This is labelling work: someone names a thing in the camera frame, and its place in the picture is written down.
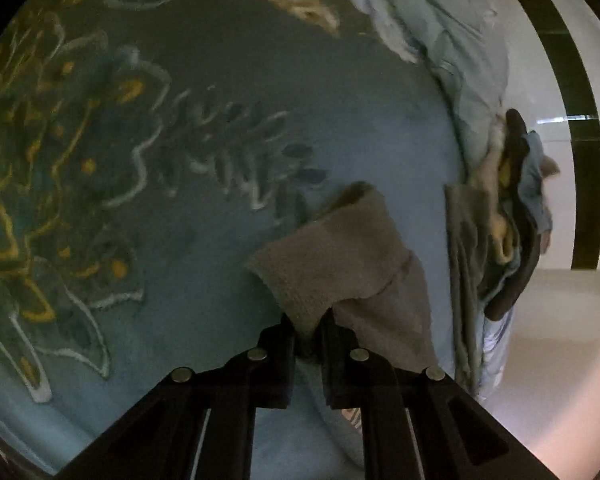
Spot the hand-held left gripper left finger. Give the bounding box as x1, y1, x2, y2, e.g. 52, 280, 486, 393
55, 312, 297, 480

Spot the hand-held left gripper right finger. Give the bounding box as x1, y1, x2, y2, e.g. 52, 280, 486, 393
320, 310, 561, 480

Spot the grey garment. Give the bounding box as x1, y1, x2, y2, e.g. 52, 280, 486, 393
245, 180, 487, 401

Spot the teal floral bed sheet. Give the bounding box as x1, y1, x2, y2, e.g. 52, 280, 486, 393
0, 0, 481, 480

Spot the cream garment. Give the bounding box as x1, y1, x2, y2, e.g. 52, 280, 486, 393
475, 125, 521, 266

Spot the blue garment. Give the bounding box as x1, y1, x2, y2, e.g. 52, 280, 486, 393
517, 130, 561, 256

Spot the dark navy garment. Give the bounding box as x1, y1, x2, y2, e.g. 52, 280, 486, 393
482, 108, 543, 321

